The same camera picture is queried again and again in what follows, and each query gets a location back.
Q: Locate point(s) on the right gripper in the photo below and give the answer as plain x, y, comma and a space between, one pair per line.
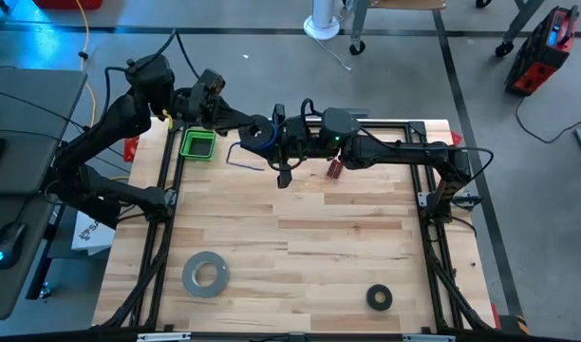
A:
314, 147

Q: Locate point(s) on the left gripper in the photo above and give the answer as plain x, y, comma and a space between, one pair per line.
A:
195, 104

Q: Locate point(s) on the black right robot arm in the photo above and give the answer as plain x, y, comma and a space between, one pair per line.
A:
399, 153

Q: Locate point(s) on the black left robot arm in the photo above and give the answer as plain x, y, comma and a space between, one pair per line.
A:
110, 123

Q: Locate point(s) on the small red block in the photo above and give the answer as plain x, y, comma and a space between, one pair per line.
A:
335, 170

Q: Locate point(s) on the green plastic bin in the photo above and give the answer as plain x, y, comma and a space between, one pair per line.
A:
198, 148

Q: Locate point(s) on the grey cart leg with caster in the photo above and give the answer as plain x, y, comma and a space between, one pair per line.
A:
360, 24
523, 19

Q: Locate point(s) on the black tape roll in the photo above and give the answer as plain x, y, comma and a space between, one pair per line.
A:
369, 297

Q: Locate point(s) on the grey tape roll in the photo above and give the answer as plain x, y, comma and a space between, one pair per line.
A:
191, 280

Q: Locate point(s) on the wooden board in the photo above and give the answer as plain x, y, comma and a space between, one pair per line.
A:
409, 4

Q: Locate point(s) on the white box with logo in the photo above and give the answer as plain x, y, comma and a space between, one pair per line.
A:
88, 235

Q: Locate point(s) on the grey desk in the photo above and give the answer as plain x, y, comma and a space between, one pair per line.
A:
29, 119

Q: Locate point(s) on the red plastic bin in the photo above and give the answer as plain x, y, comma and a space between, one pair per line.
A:
67, 4

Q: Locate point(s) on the red black tool case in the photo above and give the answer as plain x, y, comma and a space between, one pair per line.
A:
539, 52

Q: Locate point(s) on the black computer mouse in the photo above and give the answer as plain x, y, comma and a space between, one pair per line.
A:
10, 237

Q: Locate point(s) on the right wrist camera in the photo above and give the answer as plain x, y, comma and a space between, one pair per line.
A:
297, 135

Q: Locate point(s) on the black aluminium rig frame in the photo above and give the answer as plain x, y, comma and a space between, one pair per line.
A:
390, 124

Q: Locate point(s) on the white pedestal base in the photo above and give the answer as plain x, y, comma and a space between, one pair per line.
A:
321, 26

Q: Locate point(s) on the silver metal bracket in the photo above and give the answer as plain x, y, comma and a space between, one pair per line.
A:
162, 337
428, 338

